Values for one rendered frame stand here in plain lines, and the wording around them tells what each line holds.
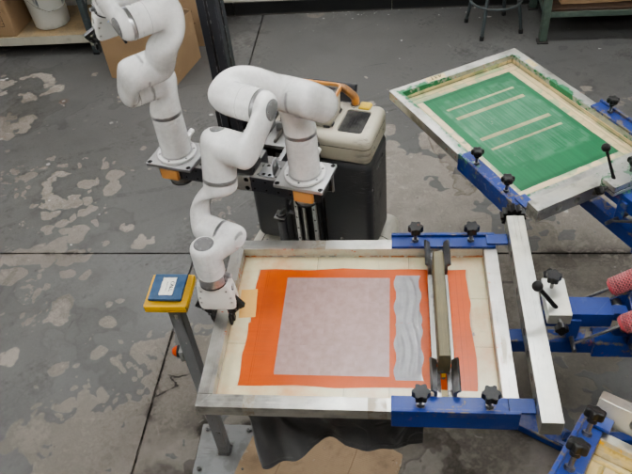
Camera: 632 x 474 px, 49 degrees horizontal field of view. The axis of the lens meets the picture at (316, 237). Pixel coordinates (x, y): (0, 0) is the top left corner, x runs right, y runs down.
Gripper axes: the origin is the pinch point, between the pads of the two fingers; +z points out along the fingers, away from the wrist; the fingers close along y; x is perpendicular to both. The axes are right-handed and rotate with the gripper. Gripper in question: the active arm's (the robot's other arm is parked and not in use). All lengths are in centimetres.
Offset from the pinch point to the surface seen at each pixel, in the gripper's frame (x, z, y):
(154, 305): -6.1, 2.7, 22.1
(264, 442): 21.5, 30.0, -10.4
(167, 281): -13.7, 0.9, 19.5
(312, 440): 20.9, 29.0, -24.2
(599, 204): -52, 6, -112
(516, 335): 0, 6, -80
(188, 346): -9.9, 27.7, 18.3
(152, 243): -127, 98, 79
